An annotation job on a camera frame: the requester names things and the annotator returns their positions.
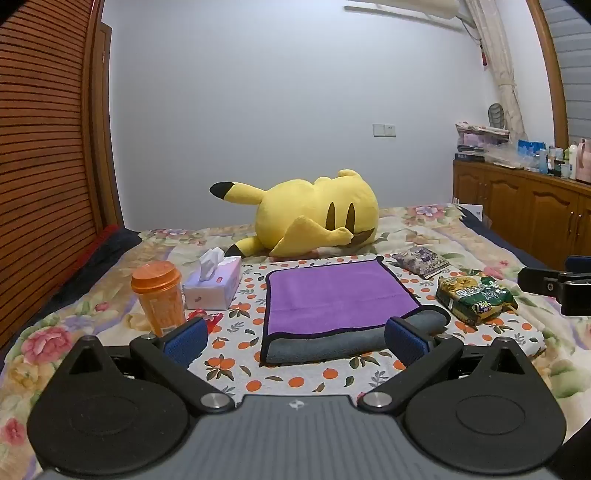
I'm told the white air conditioner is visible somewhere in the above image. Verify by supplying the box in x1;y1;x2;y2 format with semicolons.
344;0;476;21

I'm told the orange fruit print cloth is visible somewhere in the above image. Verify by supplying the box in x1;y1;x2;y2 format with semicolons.
185;255;546;407

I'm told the yellow plush toy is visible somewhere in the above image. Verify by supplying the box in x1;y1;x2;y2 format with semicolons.
209;169;379;258

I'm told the red candy wrapper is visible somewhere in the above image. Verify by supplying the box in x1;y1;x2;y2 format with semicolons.
187;308;225;334

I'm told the cream curtain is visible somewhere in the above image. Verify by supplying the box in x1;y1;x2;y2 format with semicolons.
464;0;525;144

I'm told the stack of papers and bags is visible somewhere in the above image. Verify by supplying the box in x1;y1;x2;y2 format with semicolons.
455;121;511;162

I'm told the green yellow snack packet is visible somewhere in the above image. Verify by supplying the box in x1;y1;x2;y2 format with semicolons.
435;273;520;329

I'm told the purple snack packet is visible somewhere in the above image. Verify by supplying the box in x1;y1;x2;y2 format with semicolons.
392;246;451;280

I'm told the white cardboard box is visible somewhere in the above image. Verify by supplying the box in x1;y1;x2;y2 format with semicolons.
455;198;485;224

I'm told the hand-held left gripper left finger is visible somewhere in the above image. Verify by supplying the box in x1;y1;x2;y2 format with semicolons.
55;318;234;414

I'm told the row of toiletry bottles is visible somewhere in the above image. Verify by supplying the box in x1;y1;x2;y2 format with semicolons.
517;138;591;182

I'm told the wooden window frame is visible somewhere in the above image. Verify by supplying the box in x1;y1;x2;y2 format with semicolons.
526;0;570;148

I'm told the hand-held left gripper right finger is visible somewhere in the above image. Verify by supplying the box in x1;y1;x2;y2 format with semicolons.
360;318;541;412

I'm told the grey window blind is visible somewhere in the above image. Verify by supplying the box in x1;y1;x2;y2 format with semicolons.
540;0;591;144

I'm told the red cloth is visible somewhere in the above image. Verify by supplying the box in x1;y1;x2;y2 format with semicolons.
76;224;121;264

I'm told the slatted wooden wardrobe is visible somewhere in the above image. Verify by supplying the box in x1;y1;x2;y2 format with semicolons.
0;0;123;352

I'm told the floral blanket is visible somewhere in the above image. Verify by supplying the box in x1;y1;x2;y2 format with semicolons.
0;203;591;480

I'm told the pink white tissue box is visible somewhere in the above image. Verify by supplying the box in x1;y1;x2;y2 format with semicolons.
182;248;243;311

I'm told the purple and grey towel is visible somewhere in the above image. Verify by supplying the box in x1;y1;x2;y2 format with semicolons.
259;255;453;367

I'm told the orange lidded cup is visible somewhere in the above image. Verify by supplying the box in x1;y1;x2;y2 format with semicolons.
130;261;186;337

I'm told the wooden cabinet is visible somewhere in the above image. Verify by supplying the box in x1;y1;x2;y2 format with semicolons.
452;159;591;273

